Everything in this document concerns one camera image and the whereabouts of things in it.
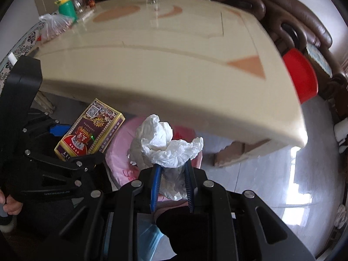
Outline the green plastic bottle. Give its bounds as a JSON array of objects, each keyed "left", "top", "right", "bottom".
[{"left": 54, "top": 0, "right": 77, "bottom": 21}]

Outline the small glass jar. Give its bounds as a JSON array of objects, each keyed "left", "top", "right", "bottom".
[{"left": 71, "top": 0, "right": 84, "bottom": 14}]

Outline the person's dark trouser leg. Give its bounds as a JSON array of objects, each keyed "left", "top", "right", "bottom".
[{"left": 156, "top": 205, "right": 238, "bottom": 261}]

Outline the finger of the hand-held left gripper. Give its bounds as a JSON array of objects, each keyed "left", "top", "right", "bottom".
[
  {"left": 22, "top": 113, "right": 72, "bottom": 143},
  {"left": 24, "top": 149, "right": 106, "bottom": 196}
]

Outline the cream coffee table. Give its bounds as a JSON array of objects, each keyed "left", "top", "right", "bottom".
[{"left": 32, "top": 0, "right": 308, "bottom": 167}]

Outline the purple and gold carton box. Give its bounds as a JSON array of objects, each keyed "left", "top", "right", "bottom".
[{"left": 54, "top": 98, "right": 126, "bottom": 158}]

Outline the white tissue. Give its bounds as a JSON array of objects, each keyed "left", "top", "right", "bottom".
[{"left": 128, "top": 114, "right": 204, "bottom": 201}]

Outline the patterned seat cushion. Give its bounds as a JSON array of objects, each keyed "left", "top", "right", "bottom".
[{"left": 306, "top": 42, "right": 333, "bottom": 78}]

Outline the pink lined trash bin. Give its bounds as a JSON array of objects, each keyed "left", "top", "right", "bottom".
[{"left": 105, "top": 117, "right": 203, "bottom": 223}]

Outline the floral patterned cloth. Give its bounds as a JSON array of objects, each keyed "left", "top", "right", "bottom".
[{"left": 0, "top": 22, "right": 45, "bottom": 87}]

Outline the black round object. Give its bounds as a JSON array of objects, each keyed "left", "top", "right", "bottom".
[{"left": 280, "top": 23, "right": 307, "bottom": 53}]

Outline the white fluffy slipper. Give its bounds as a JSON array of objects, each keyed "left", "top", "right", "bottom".
[{"left": 334, "top": 120, "right": 348, "bottom": 155}]

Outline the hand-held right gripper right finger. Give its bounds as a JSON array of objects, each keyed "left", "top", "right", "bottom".
[{"left": 184, "top": 162, "right": 314, "bottom": 261}]

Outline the brown leather sofa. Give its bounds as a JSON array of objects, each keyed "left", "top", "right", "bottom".
[{"left": 85, "top": 0, "right": 348, "bottom": 120}]

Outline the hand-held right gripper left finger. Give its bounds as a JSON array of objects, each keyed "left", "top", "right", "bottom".
[{"left": 58, "top": 164, "right": 164, "bottom": 261}]

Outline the clear plastic bag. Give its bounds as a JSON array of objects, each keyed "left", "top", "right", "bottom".
[{"left": 38, "top": 13, "right": 74, "bottom": 42}]

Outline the blue plastic stool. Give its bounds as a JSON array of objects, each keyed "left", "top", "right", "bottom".
[{"left": 136, "top": 213, "right": 177, "bottom": 261}]

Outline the person's left hand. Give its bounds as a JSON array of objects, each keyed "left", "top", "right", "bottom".
[{"left": 0, "top": 188, "right": 24, "bottom": 217}]

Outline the red plastic stool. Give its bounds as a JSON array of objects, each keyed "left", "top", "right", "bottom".
[{"left": 282, "top": 48, "right": 319, "bottom": 104}]

